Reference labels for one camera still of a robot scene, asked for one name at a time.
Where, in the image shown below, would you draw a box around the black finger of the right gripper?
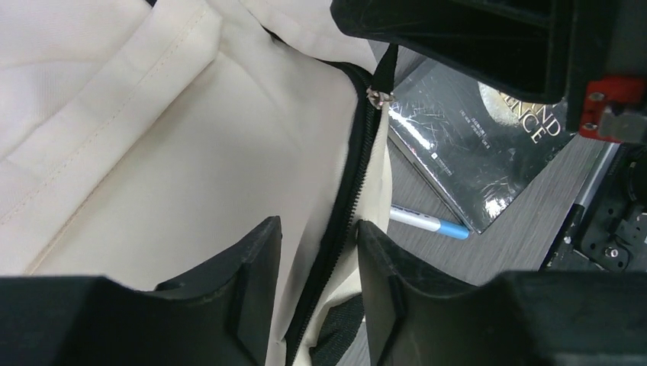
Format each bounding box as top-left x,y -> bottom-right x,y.
330,0 -> 573,104

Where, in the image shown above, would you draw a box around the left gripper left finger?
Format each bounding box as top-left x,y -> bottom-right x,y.
1,217 -> 282,365

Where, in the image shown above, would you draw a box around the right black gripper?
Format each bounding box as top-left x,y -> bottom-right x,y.
566,1 -> 646,144

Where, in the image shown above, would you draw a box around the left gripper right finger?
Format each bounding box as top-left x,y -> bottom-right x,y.
356,220 -> 646,365

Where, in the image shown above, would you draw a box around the cream canvas backpack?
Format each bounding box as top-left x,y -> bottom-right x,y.
1,1 -> 392,365

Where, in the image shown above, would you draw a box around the blue capped white marker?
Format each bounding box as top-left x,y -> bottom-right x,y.
390,205 -> 470,239

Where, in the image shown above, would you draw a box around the black moon cover book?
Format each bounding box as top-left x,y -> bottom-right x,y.
388,60 -> 573,233

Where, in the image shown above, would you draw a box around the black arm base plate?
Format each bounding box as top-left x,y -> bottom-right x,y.
540,143 -> 646,272

